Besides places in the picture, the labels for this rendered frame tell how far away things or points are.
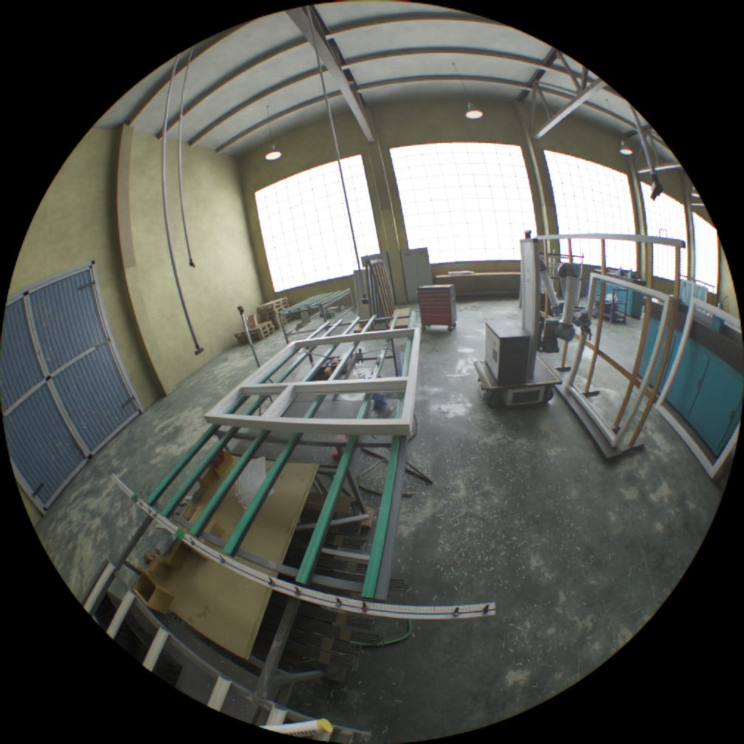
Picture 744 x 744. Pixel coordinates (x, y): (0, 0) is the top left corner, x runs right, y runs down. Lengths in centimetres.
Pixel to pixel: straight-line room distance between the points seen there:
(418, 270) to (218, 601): 872
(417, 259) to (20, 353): 1122
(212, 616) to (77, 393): 585
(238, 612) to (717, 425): 426
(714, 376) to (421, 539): 360
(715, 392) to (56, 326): 1029
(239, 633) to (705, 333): 439
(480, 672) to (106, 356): 739
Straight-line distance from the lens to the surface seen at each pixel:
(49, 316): 679
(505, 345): 245
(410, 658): 165
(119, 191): 800
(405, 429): 113
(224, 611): 128
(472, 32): 894
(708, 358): 374
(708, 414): 379
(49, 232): 756
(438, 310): 509
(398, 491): 96
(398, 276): 869
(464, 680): 169
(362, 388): 154
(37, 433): 665
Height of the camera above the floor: 164
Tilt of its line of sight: 26 degrees down
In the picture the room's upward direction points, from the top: 11 degrees counter-clockwise
